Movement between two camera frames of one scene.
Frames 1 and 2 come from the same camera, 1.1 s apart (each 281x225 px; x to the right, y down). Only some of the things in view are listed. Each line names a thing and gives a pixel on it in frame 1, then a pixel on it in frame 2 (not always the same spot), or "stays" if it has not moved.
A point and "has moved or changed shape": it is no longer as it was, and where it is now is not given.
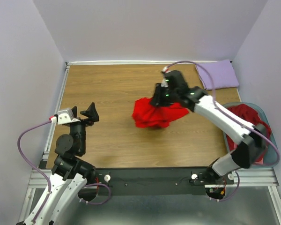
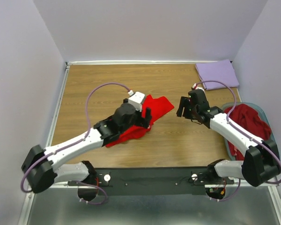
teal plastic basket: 272,155 stays
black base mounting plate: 156,181 stays
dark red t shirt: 251,116 stays
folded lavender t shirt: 223,74 stays
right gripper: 157,99 → 184,101
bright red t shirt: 147,115 has moved or changed shape
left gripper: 92,113 → 143,121
